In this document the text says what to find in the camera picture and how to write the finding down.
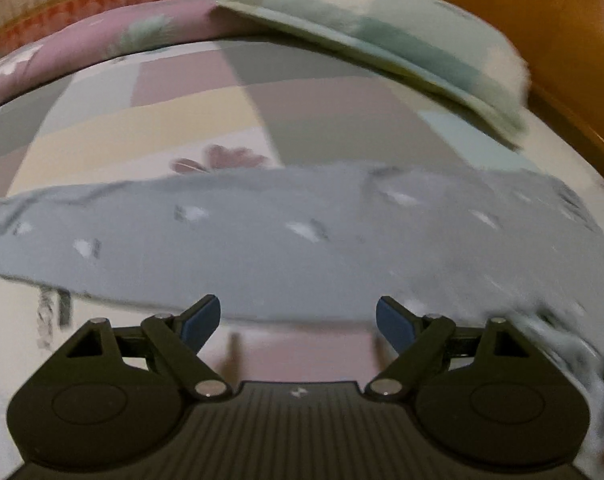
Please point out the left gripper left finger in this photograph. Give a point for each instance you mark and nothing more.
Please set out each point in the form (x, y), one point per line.
(177, 340)

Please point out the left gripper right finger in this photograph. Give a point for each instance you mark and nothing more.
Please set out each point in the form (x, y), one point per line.
(419, 342)

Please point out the grey patterned pyjama trousers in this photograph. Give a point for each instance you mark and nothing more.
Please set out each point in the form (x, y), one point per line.
(314, 244)

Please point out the checked patchwork bed sheet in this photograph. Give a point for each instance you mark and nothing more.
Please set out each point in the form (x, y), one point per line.
(251, 103)

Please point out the checked pastel pillow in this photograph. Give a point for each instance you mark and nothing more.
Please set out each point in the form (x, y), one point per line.
(433, 44)

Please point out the purple floral rolled quilt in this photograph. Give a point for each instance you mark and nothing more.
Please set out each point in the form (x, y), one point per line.
(115, 33)

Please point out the wooden headboard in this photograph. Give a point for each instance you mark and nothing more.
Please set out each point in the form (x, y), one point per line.
(563, 43)

